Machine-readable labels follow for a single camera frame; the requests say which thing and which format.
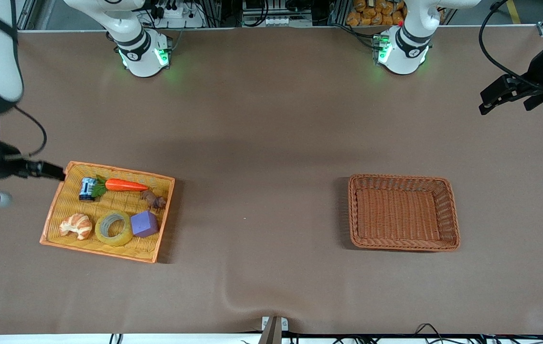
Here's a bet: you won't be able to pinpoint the yellow transparent tape roll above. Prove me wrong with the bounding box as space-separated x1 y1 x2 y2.
95 210 134 247

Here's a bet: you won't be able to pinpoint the blue white small can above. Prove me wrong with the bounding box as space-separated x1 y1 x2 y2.
79 177 98 201

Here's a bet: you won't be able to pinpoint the yellow woven tray orange rim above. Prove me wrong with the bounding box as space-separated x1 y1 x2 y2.
40 161 175 264

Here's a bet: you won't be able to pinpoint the toy croissant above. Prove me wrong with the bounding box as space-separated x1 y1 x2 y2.
59 213 93 240

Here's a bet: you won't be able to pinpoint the orange toy carrot green leaves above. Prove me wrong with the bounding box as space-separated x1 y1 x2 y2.
92 175 149 197

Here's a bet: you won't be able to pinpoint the small brown toy figure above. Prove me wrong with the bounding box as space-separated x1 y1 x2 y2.
140 190 167 210

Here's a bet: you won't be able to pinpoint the purple foam cube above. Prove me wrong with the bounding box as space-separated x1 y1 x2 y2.
131 211 159 238

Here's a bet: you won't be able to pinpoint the pile of toy breads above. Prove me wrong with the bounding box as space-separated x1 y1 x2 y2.
346 0 406 27

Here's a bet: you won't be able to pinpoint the brown wicker basket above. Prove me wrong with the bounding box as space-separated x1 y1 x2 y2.
348 174 460 252

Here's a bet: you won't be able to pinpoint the white power strip with plugs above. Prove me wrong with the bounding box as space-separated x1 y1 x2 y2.
149 0 206 29

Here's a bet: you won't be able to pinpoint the brown table cover cloth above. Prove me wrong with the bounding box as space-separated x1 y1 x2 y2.
0 25 543 335

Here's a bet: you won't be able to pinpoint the long white power strip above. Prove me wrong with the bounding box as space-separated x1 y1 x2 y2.
243 14 313 27

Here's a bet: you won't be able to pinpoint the black cable at arm base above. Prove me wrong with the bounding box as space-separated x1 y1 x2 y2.
336 23 380 49

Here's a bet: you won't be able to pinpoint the black cables along table edge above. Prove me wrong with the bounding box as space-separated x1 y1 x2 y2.
290 323 543 344

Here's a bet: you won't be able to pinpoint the metal table clamp bracket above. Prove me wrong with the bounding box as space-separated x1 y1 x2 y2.
261 315 289 344

